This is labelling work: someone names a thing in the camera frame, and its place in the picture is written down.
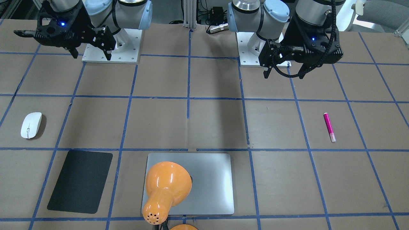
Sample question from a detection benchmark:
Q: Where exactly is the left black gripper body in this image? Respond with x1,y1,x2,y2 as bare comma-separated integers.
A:
259,13,343,65

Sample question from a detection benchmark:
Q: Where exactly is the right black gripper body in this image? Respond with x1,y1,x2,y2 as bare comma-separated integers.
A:
14,1,116,51

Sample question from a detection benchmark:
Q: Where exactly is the pink marker pen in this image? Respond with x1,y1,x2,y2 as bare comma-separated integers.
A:
323,112,336,143

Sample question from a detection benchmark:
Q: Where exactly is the white computer mouse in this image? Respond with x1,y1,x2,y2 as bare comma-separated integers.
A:
20,112,42,139

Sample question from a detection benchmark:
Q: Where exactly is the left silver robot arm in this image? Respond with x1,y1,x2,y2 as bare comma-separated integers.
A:
227,0,344,79

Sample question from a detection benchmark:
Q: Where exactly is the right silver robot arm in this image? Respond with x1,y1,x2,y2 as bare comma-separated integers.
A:
14,0,152,64

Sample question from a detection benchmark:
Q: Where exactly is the silver laptop notebook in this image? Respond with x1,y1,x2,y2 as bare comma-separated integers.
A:
146,152,234,216

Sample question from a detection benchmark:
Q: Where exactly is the black mousepad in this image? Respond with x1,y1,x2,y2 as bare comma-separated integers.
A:
47,150,113,214

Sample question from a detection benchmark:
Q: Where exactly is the silver cylindrical connector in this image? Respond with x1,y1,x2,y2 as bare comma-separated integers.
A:
206,23,229,35

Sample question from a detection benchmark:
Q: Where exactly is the black power strip box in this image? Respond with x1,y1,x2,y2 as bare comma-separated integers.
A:
209,6,224,25

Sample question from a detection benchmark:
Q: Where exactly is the orange desk lamp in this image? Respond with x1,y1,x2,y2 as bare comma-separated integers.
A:
142,161,192,226

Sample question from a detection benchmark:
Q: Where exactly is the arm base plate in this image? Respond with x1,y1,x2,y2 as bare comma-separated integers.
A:
82,28,144,64
236,31,291,68

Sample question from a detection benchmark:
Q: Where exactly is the aluminium frame post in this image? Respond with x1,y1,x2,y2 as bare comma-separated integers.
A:
182,0,198,31

